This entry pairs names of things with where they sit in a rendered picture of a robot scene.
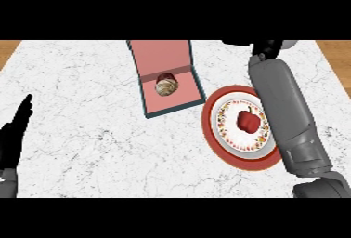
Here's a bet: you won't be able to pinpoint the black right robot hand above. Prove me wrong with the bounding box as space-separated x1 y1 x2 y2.
221 39 285 61

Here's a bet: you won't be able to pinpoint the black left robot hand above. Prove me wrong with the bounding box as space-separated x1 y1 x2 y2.
0 93 34 171

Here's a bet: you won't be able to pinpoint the pink cardboard box teal edges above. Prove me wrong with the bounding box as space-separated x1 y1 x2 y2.
125 39 208 120

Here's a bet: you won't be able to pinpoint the white plate patterned rim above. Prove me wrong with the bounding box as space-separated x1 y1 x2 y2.
208 91 277 161

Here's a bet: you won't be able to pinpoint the red bell pepper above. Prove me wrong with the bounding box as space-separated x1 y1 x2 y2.
236 105 264 135

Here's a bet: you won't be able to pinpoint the red round placemat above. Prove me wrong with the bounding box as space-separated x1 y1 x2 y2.
201 84 283 172

